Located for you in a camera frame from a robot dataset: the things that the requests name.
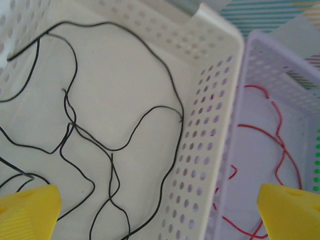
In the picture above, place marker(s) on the white perforated plastic basket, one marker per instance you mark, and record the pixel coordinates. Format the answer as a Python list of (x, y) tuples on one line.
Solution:
[(112, 75)]

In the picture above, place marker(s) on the purple perforated plastic basket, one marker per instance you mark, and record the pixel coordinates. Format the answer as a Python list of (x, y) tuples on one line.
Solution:
[(250, 162)]

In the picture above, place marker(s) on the green mesh plastic basket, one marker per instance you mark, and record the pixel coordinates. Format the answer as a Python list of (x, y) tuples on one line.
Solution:
[(317, 162)]

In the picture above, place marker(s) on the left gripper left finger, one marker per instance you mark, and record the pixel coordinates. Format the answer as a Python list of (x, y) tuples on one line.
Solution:
[(27, 215)]

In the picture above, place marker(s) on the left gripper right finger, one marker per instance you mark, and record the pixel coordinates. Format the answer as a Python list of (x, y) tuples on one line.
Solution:
[(292, 217)]

